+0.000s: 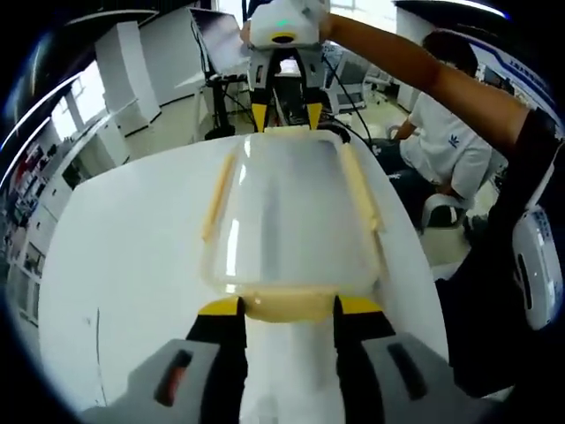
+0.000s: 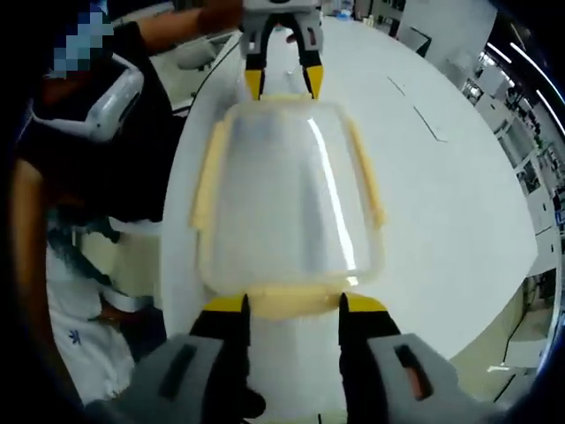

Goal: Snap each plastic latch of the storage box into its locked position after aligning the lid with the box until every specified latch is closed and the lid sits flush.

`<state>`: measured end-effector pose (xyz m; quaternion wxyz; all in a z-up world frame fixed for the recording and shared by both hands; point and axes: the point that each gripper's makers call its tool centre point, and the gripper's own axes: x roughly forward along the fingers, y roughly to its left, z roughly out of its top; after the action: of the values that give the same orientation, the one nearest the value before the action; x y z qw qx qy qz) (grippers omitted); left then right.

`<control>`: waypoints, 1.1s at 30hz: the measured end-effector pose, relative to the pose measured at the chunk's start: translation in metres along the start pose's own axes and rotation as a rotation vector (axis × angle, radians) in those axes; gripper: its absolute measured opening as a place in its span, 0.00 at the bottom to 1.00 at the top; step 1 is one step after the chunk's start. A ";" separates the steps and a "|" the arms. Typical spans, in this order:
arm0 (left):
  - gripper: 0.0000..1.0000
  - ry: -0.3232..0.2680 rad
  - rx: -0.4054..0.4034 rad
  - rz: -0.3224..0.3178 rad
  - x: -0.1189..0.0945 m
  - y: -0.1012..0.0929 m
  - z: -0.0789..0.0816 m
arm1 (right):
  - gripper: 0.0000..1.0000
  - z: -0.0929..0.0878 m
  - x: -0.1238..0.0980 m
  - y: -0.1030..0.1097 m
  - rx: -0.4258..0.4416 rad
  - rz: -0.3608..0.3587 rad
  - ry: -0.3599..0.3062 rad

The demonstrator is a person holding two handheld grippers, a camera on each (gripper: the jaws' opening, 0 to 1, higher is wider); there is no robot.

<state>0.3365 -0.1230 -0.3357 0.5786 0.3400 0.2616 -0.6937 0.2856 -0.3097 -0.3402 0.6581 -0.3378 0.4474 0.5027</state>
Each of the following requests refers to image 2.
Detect person's white trousers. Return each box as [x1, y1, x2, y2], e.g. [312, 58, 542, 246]
[46, 207, 168, 405]

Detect row of white office desks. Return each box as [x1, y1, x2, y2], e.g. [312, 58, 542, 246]
[461, 43, 565, 248]

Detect person in dark shirt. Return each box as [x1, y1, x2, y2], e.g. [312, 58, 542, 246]
[17, 21, 189, 224]

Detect white chest-worn device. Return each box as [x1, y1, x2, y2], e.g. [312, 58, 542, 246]
[33, 57, 146, 143]

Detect storage box lid cream latches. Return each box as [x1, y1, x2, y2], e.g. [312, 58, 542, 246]
[188, 93, 386, 320]

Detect person's left hand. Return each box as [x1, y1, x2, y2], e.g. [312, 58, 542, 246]
[196, 0, 245, 33]

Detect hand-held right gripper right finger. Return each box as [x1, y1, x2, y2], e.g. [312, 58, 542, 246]
[338, 292, 463, 424]

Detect white chair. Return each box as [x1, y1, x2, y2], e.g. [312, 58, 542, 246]
[149, 33, 243, 117]

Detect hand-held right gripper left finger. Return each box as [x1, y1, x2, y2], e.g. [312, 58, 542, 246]
[86, 292, 268, 424]

